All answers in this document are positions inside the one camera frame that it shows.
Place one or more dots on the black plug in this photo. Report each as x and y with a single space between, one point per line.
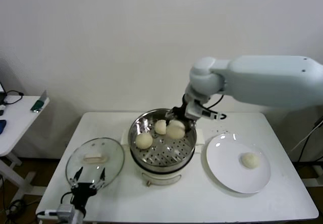
318 123

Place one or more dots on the black desk device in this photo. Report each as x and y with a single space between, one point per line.
2 96

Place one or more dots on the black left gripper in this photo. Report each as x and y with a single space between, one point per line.
82 191

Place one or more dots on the perforated steel steamer basket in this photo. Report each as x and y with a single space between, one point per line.
161 156

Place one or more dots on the round glass lid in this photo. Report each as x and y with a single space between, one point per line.
111 158

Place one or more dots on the white round plate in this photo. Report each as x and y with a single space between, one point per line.
227 168

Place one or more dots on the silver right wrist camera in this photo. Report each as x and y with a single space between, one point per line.
194 110

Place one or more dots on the white metal frame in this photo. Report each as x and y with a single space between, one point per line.
313 181

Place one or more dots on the small white desk object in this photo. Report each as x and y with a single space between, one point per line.
2 107

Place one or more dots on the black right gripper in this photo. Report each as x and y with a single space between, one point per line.
180 113

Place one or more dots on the white side table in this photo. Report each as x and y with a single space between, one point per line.
20 123

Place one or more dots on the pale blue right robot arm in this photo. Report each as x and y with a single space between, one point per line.
265 80

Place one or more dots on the white electric cooker pot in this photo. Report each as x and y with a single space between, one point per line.
161 178

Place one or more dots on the blue computer mouse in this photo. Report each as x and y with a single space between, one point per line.
2 126

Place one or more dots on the white steamed baozi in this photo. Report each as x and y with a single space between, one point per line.
144 141
249 161
175 130
160 127

